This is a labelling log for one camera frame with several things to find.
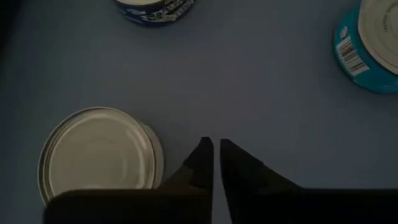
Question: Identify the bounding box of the green white tuna can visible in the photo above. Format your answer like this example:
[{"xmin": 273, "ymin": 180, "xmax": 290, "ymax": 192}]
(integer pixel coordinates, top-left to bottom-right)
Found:
[{"xmin": 37, "ymin": 106, "xmax": 165, "ymax": 206}]

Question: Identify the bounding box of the blue table mat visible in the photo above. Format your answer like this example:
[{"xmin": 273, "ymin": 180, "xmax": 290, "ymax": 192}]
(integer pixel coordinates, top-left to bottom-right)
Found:
[{"xmin": 0, "ymin": 0, "xmax": 398, "ymax": 224}]

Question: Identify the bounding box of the teal yellowfin tuna can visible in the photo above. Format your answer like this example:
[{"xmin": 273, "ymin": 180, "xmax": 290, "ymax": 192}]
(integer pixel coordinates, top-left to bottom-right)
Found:
[{"xmin": 333, "ymin": 0, "xmax": 398, "ymax": 95}]

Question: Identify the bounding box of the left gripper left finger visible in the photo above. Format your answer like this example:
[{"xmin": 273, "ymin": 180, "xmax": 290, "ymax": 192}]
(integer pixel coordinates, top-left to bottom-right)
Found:
[{"xmin": 159, "ymin": 136, "xmax": 215, "ymax": 191}]

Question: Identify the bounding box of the blue label tuna can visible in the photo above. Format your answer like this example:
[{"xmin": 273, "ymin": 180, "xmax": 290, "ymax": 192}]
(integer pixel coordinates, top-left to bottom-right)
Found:
[{"xmin": 113, "ymin": 0, "xmax": 196, "ymax": 27}]

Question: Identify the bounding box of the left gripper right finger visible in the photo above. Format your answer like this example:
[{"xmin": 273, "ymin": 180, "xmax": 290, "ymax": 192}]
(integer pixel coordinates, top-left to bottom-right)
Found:
[{"xmin": 220, "ymin": 138, "xmax": 302, "ymax": 191}]

